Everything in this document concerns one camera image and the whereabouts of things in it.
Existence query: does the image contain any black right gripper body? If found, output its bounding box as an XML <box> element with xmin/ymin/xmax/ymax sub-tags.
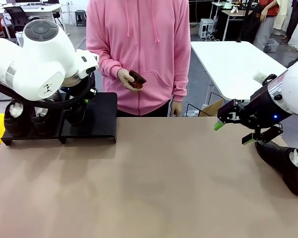
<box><xmin>239</xmin><ymin>84</ymin><xmax>293</xmax><ymax>130</ymax></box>

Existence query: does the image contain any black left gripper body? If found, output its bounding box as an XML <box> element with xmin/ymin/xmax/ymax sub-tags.
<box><xmin>60</xmin><ymin>82</ymin><xmax>86</xmax><ymax>99</ymax></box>

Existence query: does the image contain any dark brown brush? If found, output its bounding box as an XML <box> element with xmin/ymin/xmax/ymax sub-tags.
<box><xmin>129</xmin><ymin>69</ymin><xmax>148</xmax><ymax>89</ymax></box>

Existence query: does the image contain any person's right forearm pink sleeve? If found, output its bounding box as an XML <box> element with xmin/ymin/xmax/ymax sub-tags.
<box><xmin>98</xmin><ymin>56</ymin><xmax>125</xmax><ymax>80</ymax></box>

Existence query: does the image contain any person's left forearm pink sleeve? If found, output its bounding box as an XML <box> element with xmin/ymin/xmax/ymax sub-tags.
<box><xmin>172</xmin><ymin>61</ymin><xmax>192</xmax><ymax>103</ymax></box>

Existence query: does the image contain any person's right hand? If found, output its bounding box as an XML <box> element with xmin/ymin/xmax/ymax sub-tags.
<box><xmin>117</xmin><ymin>68</ymin><xmax>143</xmax><ymax>91</ymax></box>

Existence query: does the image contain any person's left hand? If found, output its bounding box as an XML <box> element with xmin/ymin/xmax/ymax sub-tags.
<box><xmin>169</xmin><ymin>100</ymin><xmax>184</xmax><ymax>118</ymax></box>

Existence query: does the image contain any white table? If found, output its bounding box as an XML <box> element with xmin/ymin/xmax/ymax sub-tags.
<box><xmin>190</xmin><ymin>41</ymin><xmax>289</xmax><ymax>101</ymax></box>

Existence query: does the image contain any grey plastic bin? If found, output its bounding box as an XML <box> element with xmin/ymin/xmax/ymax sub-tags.
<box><xmin>263</xmin><ymin>38</ymin><xmax>280</xmax><ymax>53</ymax></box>

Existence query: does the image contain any black office chair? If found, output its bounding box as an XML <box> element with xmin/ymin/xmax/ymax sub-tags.
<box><xmin>0</xmin><ymin>79</ymin><xmax>15</xmax><ymax>103</ymax></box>
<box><xmin>3</xmin><ymin>6</ymin><xmax>41</xmax><ymax>25</ymax></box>

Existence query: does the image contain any white air purifier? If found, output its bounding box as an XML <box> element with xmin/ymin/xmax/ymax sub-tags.
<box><xmin>15</xmin><ymin>31</ymin><xmax>26</xmax><ymax>47</ymax></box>

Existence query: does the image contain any grey plastic stool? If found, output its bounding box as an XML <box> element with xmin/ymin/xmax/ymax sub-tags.
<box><xmin>74</xmin><ymin>9</ymin><xmax>87</xmax><ymax>27</ymax></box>

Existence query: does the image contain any person in pink hoodie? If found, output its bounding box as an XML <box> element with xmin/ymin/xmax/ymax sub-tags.
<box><xmin>85</xmin><ymin>0</ymin><xmax>192</xmax><ymax>118</ymax></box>

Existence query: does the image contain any white office desk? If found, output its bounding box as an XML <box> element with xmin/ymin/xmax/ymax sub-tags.
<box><xmin>0</xmin><ymin>3</ymin><xmax>67</xmax><ymax>33</ymax></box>

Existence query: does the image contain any person in red shirt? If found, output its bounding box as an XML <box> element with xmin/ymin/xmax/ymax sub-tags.
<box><xmin>252</xmin><ymin>0</ymin><xmax>282</xmax><ymax>52</ymax></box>

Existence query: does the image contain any white computer case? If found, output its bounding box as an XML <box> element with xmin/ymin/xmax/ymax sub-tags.
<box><xmin>199</xmin><ymin>18</ymin><xmax>215</xmax><ymax>39</ymax></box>

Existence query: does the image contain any brown top side table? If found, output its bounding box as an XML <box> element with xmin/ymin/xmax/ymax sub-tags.
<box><xmin>222</xmin><ymin>8</ymin><xmax>254</xmax><ymax>42</ymax></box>

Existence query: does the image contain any person in dark clothes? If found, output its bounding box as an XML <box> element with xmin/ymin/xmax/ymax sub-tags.
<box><xmin>286</xmin><ymin>0</ymin><xmax>298</xmax><ymax>45</ymax></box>

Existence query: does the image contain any black corrugated cable hose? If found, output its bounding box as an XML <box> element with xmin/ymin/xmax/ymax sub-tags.
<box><xmin>0</xmin><ymin>73</ymin><xmax>96</xmax><ymax>110</ymax></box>

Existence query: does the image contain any thin black wire frame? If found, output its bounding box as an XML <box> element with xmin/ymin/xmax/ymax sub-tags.
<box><xmin>187</xmin><ymin>91</ymin><xmax>225</xmax><ymax>118</ymax></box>

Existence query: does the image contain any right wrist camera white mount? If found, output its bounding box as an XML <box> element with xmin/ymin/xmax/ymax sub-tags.
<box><xmin>253</xmin><ymin>70</ymin><xmax>278</xmax><ymax>86</ymax></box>

